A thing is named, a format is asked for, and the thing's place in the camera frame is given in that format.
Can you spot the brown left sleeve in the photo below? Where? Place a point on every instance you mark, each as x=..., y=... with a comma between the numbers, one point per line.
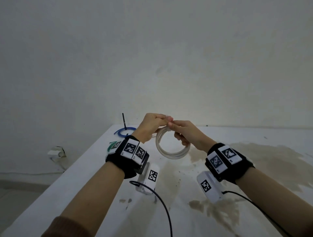
x=68, y=229

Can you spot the person's left forearm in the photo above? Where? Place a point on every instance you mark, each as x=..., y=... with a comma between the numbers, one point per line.
x=97, y=195

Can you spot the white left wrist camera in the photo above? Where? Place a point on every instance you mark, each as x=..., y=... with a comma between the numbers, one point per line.
x=151, y=171

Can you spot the black right wristband with markers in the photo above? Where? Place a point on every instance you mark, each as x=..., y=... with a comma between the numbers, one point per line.
x=237, y=171

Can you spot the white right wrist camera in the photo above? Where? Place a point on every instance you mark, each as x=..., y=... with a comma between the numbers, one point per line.
x=212, y=195

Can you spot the black zip tie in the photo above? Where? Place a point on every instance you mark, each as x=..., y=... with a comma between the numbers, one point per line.
x=124, y=122

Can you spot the person's right hand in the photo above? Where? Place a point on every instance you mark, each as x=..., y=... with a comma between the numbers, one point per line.
x=193, y=136

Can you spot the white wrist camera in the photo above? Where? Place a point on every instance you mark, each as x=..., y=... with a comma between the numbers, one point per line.
x=151, y=171
x=212, y=195

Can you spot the person's right forearm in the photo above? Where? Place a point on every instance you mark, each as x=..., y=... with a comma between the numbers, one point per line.
x=276, y=197

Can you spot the person's left hand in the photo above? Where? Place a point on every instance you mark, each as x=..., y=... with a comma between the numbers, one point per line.
x=149, y=127

